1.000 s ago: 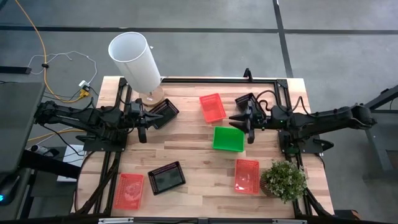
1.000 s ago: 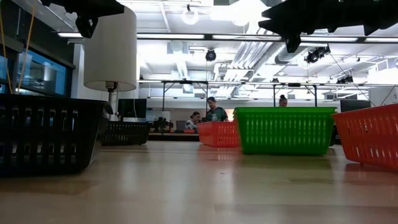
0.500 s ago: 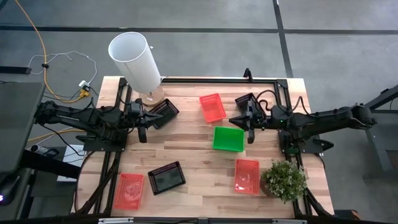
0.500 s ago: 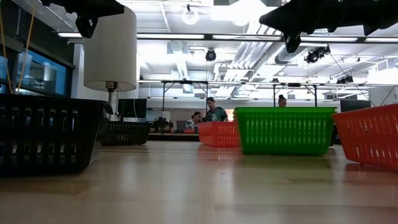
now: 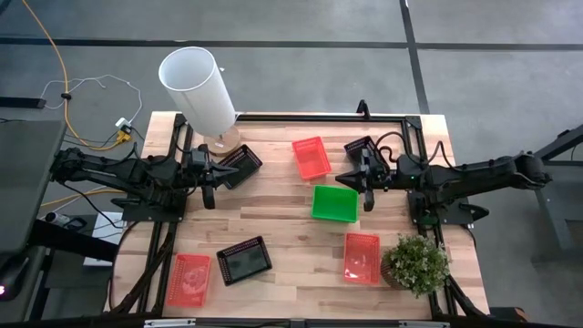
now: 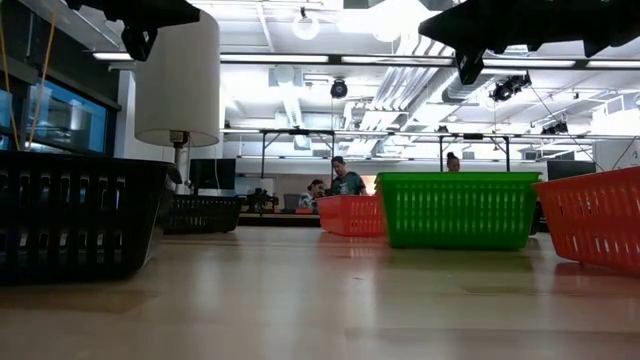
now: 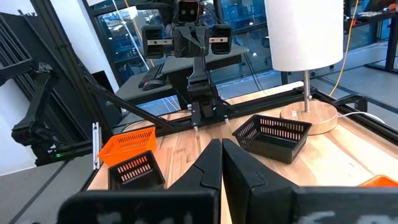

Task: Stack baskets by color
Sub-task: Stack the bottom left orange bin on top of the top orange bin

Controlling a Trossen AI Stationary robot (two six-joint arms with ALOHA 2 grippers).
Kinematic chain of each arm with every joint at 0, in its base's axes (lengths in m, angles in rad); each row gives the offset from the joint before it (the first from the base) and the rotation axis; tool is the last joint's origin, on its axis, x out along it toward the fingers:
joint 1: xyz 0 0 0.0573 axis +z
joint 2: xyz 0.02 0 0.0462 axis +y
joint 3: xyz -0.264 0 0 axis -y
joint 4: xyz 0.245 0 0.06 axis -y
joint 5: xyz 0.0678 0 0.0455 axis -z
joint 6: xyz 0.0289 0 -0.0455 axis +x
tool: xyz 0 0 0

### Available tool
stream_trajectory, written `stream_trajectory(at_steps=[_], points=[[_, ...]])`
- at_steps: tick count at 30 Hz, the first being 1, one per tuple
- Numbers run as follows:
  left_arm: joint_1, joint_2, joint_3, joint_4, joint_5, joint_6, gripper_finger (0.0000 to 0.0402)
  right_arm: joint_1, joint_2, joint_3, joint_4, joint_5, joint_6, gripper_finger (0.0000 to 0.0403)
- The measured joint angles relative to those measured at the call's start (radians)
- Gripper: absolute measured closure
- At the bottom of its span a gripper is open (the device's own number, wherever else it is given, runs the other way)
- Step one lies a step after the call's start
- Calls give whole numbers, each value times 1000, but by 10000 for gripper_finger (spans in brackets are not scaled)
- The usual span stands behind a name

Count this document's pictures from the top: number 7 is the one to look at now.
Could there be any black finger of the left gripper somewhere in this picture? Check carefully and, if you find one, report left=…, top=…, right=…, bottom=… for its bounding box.
left=141, top=24, right=191, bottom=59
left=190, top=24, right=233, bottom=58

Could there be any black box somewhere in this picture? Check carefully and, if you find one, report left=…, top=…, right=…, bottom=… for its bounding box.
left=91, top=70, right=121, bottom=125

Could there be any black plastic basket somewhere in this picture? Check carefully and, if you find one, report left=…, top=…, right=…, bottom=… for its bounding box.
left=232, top=114, right=313, bottom=165
left=108, top=150, right=166, bottom=191

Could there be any silver aluminium bracket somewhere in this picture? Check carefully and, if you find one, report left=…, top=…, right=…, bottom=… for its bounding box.
left=92, top=122, right=101, bottom=170

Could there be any black aluminium table frame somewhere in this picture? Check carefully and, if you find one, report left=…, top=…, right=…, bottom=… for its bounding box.
left=0, top=0, right=398, bottom=194

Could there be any grey desk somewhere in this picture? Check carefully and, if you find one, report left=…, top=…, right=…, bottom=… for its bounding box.
left=114, top=45, right=249, bottom=105

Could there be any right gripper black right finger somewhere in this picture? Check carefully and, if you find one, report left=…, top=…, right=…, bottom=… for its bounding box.
left=222, top=138, right=398, bottom=224

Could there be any white lamp cable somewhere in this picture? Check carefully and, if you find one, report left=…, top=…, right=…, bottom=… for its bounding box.
left=337, top=111, right=386, bottom=124

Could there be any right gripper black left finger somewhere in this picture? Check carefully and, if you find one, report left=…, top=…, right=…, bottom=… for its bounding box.
left=57, top=138, right=222, bottom=224

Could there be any black computer mouse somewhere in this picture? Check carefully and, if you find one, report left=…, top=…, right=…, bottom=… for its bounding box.
left=142, top=79, right=167, bottom=92

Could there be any black keyboard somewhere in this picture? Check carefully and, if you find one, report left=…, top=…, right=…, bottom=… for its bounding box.
left=138, top=63, right=165, bottom=89

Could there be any yellow cable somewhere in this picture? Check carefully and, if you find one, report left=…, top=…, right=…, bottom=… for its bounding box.
left=328, top=0, right=360, bottom=97

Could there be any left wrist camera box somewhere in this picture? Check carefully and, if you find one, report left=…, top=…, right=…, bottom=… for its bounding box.
left=177, top=0, right=201, bottom=24

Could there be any black framed workbench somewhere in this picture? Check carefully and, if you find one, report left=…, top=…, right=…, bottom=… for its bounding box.
left=343, top=0, right=398, bottom=74

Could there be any orange plastic basket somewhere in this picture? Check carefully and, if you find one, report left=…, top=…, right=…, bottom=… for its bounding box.
left=357, top=174, right=398, bottom=188
left=98, top=126, right=157, bottom=167

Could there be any white shade wooden base lamp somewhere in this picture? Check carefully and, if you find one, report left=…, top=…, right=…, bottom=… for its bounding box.
left=264, top=0, right=345, bottom=136

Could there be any black ribbed panel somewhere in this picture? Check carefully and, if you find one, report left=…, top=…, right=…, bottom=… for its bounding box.
left=0, top=12, right=94, bottom=141

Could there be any black frame clamp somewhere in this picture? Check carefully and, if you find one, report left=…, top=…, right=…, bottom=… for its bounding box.
left=334, top=94, right=369, bottom=113

